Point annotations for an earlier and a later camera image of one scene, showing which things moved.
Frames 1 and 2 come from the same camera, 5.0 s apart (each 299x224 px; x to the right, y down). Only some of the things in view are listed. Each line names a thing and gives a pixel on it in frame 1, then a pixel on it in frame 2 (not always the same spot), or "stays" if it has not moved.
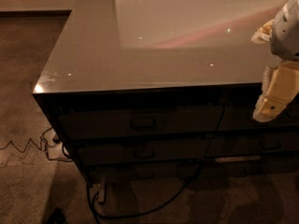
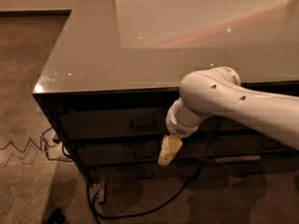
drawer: (143, 153) stays
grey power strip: (97, 189) stays
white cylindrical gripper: (286, 32) → (177, 127)
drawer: (177, 173) stays
